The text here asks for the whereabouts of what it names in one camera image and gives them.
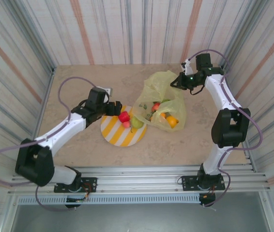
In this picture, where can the red apple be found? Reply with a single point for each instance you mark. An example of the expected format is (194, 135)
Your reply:
(124, 116)

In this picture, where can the yellow printed plastic bag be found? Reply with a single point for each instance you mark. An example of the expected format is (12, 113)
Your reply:
(158, 82)

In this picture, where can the green pear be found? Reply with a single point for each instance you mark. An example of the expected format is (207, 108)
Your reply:
(137, 122)

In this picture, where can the red strawberry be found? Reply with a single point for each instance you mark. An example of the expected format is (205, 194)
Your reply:
(156, 107)

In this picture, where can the round orange fruit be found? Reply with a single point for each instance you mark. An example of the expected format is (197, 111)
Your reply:
(172, 121)

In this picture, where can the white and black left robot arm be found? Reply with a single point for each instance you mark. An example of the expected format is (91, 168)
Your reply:
(62, 131)

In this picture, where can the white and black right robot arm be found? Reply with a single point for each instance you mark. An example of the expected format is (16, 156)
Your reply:
(219, 94)

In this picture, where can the yellow striped white plate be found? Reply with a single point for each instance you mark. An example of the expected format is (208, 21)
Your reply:
(120, 135)

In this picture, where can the aluminium mounting rail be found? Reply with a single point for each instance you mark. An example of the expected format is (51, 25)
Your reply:
(139, 177)

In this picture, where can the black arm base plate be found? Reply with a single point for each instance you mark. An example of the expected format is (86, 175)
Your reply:
(91, 184)
(187, 182)

